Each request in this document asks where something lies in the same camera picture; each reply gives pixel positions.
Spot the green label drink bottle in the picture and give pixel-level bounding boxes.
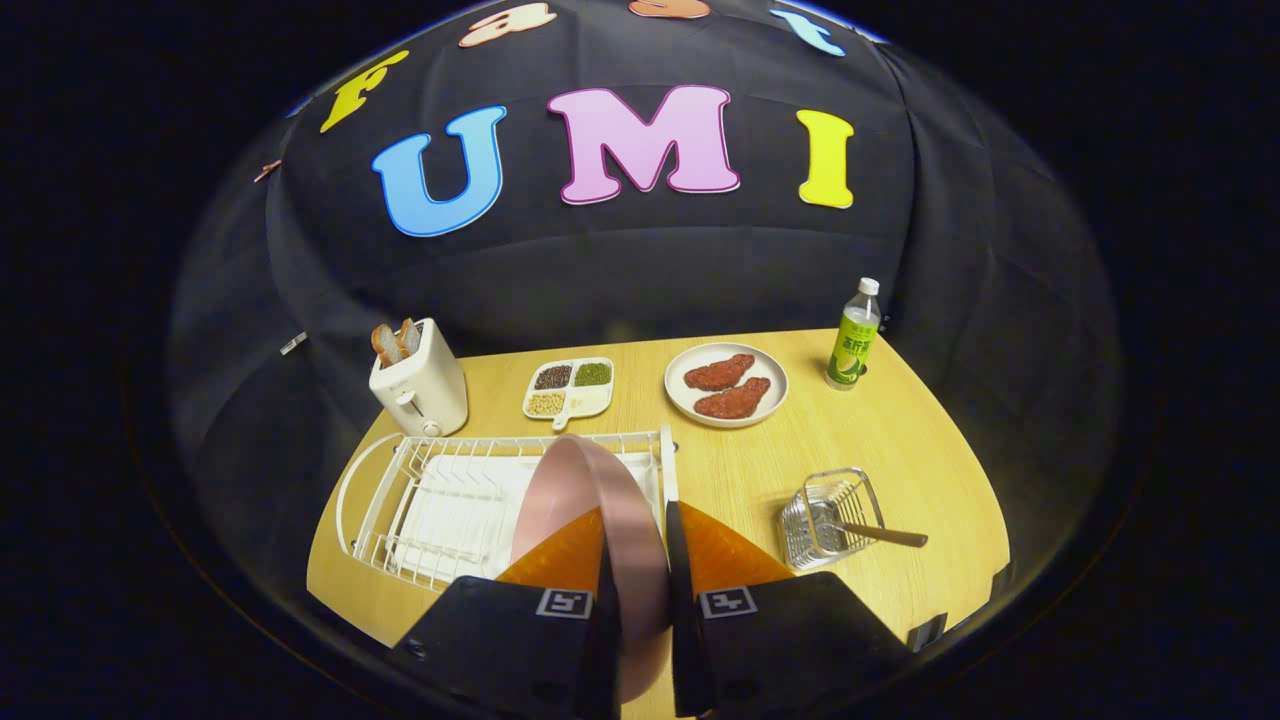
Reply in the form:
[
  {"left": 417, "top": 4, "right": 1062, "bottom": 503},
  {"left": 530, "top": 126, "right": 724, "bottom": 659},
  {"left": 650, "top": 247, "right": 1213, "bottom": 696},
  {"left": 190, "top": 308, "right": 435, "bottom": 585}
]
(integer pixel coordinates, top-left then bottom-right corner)
[{"left": 825, "top": 277, "right": 883, "bottom": 391}]

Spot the white round plate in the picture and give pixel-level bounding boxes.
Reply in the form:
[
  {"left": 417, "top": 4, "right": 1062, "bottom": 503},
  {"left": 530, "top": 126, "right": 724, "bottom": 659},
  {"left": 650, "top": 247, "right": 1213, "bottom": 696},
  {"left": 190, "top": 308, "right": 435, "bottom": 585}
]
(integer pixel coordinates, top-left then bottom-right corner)
[{"left": 664, "top": 342, "right": 790, "bottom": 429}]

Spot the black backdrop cloth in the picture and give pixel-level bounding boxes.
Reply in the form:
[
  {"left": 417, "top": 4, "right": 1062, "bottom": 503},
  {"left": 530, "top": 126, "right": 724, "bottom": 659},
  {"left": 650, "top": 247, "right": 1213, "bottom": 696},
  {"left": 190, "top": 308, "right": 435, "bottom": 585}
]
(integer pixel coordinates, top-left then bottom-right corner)
[{"left": 165, "top": 0, "right": 1121, "bottom": 611}]

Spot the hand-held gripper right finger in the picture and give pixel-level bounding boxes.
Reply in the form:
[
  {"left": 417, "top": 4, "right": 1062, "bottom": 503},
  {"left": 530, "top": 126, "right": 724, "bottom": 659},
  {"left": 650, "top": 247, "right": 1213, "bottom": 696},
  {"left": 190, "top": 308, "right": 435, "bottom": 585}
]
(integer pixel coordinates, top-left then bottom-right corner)
[{"left": 664, "top": 498, "right": 916, "bottom": 720}]

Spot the white divided bean dish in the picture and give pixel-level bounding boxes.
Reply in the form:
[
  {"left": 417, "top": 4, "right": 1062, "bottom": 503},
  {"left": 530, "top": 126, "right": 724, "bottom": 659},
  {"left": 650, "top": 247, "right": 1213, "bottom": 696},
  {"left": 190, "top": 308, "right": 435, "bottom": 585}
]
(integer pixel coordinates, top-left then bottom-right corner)
[{"left": 522, "top": 357, "right": 616, "bottom": 432}]

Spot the brown handled spoon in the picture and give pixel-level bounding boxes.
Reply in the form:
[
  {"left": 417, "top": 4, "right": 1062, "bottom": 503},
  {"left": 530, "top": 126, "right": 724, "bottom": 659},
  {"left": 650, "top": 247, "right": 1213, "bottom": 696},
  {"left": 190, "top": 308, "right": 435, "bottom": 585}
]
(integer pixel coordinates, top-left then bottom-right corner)
[{"left": 820, "top": 515, "right": 929, "bottom": 549}]

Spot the metal wire basket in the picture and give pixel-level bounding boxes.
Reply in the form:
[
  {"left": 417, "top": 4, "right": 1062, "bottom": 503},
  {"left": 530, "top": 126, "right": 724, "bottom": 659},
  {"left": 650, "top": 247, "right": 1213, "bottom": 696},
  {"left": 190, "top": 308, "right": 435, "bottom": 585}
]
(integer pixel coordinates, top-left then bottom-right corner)
[{"left": 778, "top": 467, "right": 886, "bottom": 573}]

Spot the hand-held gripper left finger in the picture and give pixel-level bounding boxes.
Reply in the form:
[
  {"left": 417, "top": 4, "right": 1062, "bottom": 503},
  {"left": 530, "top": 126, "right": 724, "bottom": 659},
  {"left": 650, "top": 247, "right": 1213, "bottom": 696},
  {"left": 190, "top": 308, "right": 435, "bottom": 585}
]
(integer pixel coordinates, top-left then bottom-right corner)
[{"left": 388, "top": 505, "right": 623, "bottom": 720}]

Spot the white drip tray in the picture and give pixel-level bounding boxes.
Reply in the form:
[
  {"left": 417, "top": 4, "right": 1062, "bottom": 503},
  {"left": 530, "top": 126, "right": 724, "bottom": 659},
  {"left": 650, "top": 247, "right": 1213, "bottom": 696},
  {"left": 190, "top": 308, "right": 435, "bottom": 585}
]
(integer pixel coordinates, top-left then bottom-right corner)
[{"left": 395, "top": 455, "right": 661, "bottom": 587}]

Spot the brown meat piece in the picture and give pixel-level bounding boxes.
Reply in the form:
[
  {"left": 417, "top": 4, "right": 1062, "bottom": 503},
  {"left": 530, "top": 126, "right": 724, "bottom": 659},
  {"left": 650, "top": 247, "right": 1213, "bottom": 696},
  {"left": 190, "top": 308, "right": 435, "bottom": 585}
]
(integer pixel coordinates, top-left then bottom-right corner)
[
  {"left": 693, "top": 377, "right": 772, "bottom": 420},
  {"left": 683, "top": 353, "right": 757, "bottom": 392}
]

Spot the white toaster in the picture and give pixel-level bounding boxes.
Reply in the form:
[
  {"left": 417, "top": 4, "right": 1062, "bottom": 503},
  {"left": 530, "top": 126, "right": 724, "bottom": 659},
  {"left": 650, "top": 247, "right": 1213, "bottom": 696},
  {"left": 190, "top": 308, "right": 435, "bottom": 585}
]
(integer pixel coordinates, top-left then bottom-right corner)
[{"left": 368, "top": 318, "right": 469, "bottom": 438}]

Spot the pink plate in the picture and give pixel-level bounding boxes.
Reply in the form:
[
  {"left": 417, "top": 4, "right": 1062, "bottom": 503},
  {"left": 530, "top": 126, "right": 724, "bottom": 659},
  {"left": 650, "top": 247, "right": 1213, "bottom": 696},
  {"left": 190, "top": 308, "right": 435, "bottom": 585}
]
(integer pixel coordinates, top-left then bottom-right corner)
[{"left": 510, "top": 435, "right": 673, "bottom": 706}]

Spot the white wire dish rack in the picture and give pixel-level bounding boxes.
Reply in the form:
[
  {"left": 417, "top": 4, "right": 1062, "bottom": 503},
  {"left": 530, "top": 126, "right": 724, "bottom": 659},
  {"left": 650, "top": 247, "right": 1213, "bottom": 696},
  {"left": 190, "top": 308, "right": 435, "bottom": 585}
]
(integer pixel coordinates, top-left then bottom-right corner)
[{"left": 335, "top": 428, "right": 681, "bottom": 593}]

